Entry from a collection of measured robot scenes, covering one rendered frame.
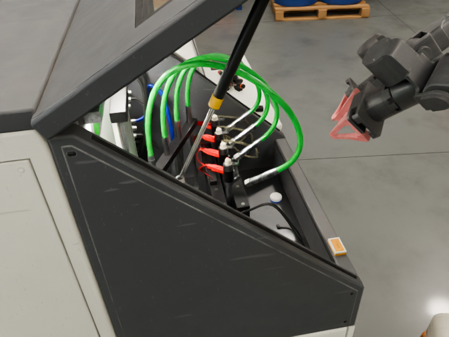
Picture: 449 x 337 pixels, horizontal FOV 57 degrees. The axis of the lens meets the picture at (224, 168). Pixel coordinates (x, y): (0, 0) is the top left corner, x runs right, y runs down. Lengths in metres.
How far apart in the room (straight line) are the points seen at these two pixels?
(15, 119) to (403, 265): 2.12
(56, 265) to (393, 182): 2.44
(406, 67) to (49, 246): 0.67
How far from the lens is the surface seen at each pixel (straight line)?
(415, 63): 0.74
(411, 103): 0.78
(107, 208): 0.73
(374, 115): 0.81
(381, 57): 0.73
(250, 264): 0.87
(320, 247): 1.19
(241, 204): 1.17
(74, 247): 0.80
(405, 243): 2.56
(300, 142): 0.95
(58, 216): 0.75
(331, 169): 2.97
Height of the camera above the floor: 1.77
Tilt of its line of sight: 37 degrees down
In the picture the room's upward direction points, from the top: 3 degrees counter-clockwise
